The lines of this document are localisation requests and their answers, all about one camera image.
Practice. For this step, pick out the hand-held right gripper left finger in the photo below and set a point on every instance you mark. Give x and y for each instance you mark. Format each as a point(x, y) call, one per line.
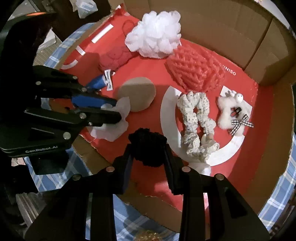
point(126, 166)

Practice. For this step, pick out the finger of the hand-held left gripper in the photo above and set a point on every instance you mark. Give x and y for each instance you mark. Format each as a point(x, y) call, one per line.
point(101, 117)
point(92, 101)

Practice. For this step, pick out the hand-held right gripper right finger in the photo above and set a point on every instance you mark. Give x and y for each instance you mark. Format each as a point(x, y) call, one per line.
point(168, 166)

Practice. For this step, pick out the white thin round pad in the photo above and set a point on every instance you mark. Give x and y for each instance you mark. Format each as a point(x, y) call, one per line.
point(113, 132)

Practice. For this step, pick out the black knitted scrunchie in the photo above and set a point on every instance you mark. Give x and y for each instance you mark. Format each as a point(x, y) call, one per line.
point(148, 146)

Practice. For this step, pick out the white cloth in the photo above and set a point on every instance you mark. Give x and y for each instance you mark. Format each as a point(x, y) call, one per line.
point(203, 168)

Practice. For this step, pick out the round beige sponge pad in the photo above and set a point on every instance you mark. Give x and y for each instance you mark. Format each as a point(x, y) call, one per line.
point(137, 93)

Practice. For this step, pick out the red knitted pouch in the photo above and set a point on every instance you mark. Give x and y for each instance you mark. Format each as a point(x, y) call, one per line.
point(113, 59)

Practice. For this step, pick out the cream lace scrunchie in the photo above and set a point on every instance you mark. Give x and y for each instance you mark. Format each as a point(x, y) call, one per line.
point(192, 115)

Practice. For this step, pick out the white fluffy bow hair clip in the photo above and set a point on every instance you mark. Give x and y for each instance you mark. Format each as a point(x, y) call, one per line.
point(225, 104)

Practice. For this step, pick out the white mesh bath loofah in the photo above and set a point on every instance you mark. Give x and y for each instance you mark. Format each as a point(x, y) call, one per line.
point(152, 34)

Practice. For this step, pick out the coral mesh bath loofah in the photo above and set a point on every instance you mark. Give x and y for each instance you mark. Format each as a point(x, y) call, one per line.
point(194, 67)

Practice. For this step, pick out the cardboard box red inside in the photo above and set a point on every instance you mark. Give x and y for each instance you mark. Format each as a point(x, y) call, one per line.
point(254, 34)

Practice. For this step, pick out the small clear plastic jar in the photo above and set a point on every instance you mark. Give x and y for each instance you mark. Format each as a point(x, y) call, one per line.
point(148, 236)

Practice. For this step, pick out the clear plastic bag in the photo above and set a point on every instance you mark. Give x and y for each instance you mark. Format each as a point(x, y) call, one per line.
point(85, 8)

